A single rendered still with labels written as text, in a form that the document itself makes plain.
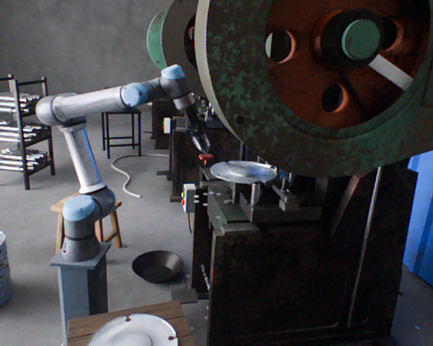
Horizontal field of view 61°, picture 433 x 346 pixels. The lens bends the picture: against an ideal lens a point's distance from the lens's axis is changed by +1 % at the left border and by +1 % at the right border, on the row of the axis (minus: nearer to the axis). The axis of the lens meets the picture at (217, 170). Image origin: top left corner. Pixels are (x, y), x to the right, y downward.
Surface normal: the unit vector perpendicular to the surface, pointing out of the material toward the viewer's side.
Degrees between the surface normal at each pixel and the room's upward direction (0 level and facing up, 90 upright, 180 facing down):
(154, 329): 0
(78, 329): 0
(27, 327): 0
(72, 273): 90
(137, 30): 90
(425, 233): 90
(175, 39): 90
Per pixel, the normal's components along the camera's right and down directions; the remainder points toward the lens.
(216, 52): 0.22, 0.33
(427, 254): -0.98, 0.01
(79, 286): -0.07, 0.31
